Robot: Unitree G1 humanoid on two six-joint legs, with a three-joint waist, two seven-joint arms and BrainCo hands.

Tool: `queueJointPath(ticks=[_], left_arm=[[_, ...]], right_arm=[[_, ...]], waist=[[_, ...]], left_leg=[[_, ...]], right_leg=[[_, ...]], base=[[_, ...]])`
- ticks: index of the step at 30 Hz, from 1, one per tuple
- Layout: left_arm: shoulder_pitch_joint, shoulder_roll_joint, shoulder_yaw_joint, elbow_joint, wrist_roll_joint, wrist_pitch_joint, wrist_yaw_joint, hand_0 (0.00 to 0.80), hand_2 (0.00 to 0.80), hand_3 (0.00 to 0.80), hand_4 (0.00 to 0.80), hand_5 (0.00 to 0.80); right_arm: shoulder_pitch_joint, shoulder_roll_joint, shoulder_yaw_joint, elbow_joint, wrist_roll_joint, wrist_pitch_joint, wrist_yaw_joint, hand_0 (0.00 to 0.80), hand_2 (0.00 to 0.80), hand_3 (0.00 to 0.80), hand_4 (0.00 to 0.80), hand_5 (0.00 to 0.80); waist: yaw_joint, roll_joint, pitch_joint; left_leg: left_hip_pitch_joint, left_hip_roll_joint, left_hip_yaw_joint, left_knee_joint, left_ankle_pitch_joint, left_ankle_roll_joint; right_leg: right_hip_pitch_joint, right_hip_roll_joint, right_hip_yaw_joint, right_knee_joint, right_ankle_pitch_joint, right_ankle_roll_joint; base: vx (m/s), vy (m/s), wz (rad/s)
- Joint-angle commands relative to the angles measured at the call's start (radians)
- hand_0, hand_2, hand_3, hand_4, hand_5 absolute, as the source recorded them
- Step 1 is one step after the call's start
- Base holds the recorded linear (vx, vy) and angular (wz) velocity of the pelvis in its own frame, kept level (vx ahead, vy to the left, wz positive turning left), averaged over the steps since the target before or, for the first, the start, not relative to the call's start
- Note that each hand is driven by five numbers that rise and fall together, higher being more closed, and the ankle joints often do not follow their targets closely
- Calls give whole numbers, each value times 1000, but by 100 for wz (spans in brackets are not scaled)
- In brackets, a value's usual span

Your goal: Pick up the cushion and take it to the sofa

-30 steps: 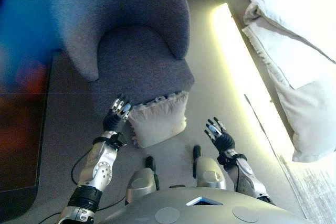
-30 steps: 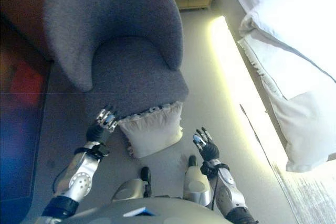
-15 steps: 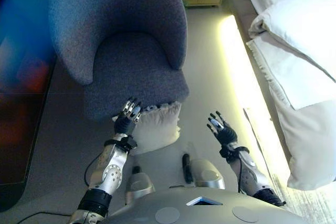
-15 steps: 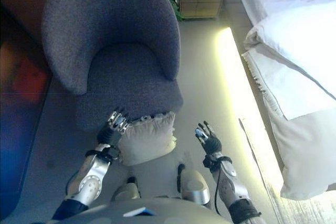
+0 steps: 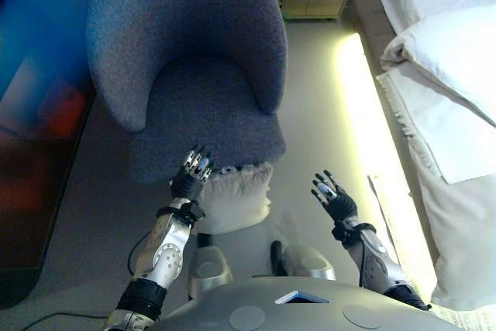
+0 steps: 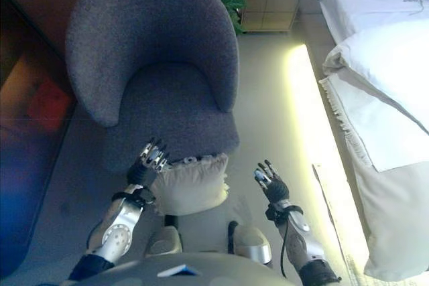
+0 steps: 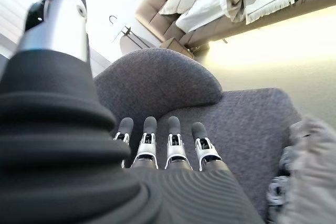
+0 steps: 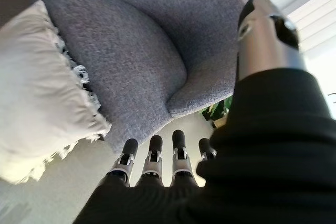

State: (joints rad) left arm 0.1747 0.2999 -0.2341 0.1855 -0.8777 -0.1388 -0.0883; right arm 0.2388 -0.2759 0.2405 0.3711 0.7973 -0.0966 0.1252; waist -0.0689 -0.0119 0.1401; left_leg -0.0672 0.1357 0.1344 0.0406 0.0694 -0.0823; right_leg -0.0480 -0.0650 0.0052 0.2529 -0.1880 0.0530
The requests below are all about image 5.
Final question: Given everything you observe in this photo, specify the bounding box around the left robot leg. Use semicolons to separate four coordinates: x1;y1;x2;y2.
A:
188;233;234;302

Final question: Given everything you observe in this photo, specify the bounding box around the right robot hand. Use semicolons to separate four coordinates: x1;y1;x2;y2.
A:
309;169;360;226

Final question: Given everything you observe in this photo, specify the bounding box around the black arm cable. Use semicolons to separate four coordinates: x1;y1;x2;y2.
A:
358;240;367;288
126;229;157;276

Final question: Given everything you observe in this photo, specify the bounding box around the folded white duvet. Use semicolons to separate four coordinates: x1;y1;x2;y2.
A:
379;12;496;129

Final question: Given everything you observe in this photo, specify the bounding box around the grey robot torso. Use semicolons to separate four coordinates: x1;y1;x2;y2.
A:
157;275;466;331

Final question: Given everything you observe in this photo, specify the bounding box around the robot leg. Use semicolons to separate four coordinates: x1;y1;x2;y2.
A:
188;233;234;302
270;240;336;282

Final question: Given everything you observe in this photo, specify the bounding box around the grey fabric armchair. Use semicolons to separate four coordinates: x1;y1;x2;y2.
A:
85;0;288;187

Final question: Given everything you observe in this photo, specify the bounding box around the dark glossy cabinet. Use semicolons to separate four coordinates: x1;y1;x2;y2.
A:
0;0;98;309

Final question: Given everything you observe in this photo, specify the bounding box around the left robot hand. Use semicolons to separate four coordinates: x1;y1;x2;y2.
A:
168;143;213;202

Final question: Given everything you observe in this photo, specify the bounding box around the upholstered bed frame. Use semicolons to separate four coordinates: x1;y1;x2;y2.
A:
350;0;439;301

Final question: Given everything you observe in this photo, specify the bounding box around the cream fringed bedspread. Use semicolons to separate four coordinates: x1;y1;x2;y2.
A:
374;73;496;312

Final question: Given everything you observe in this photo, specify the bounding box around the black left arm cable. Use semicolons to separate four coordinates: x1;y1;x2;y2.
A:
126;229;157;276

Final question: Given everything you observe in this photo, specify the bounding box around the right robot leg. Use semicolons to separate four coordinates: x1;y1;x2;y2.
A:
270;240;336;282

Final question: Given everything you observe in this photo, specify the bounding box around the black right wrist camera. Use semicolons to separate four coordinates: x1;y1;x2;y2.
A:
331;219;360;245

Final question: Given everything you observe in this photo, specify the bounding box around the black floor cable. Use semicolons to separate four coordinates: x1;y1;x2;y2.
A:
22;309;115;331

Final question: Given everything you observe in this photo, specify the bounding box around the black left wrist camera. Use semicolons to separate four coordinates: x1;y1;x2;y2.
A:
178;201;206;226

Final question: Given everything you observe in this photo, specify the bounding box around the white fringed cushion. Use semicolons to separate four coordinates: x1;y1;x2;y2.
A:
196;164;274;233

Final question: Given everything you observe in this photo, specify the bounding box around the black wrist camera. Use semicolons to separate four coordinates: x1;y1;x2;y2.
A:
178;201;206;226
331;219;360;245

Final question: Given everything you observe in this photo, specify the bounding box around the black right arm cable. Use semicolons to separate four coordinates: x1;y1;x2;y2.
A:
358;240;367;288

